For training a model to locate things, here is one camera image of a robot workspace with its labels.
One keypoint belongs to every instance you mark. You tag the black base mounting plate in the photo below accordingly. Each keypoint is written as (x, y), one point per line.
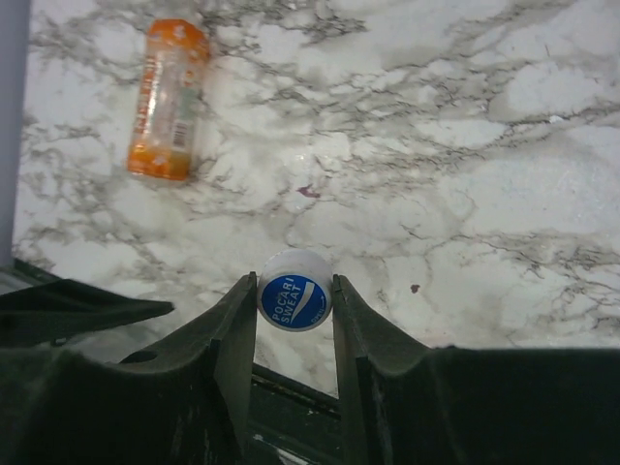
(290, 412)

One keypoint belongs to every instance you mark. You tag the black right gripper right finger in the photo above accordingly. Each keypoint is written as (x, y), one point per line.
(402, 402)

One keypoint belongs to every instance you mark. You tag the orange label tea bottle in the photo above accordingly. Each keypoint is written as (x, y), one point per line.
(175, 60)

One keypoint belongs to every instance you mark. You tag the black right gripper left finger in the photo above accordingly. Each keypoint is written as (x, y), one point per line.
(135, 397)

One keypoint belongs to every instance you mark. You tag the blue Pocari Sweat cap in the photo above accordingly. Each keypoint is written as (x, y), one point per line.
(295, 290)

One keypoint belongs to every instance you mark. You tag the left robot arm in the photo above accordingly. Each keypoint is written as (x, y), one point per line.
(65, 308)

